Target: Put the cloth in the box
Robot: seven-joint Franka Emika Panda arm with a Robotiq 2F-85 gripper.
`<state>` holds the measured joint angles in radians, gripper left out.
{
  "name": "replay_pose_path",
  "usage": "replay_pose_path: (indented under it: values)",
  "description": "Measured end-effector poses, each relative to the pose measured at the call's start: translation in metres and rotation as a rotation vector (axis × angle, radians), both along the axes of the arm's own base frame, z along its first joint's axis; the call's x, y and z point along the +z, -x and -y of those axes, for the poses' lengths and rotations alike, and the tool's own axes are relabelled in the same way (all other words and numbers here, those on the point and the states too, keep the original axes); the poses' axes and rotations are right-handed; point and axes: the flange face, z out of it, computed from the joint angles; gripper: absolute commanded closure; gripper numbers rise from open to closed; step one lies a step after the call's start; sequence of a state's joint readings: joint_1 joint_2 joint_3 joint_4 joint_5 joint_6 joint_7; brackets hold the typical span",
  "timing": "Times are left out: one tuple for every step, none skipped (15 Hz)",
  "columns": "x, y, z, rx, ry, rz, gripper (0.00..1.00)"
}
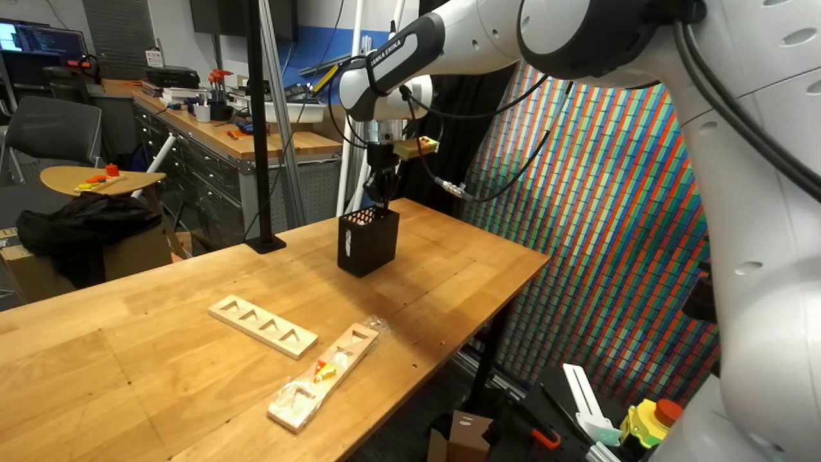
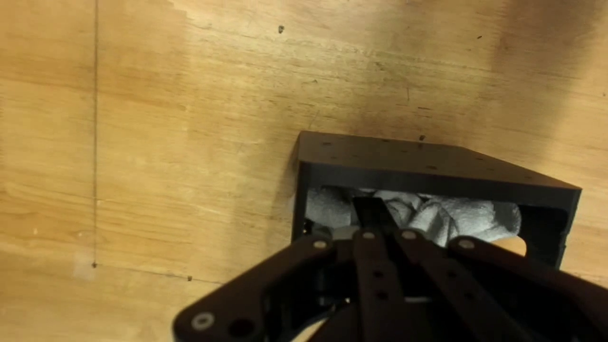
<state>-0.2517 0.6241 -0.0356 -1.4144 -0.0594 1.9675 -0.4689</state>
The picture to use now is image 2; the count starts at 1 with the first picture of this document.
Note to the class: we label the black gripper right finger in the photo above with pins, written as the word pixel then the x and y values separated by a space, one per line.
pixel 505 297

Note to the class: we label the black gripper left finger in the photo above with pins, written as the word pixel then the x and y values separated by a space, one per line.
pixel 266 286

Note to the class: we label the white terry cloth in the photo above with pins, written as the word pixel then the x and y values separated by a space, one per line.
pixel 462 216

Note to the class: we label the black perforated box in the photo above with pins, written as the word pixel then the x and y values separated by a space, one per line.
pixel 410 162

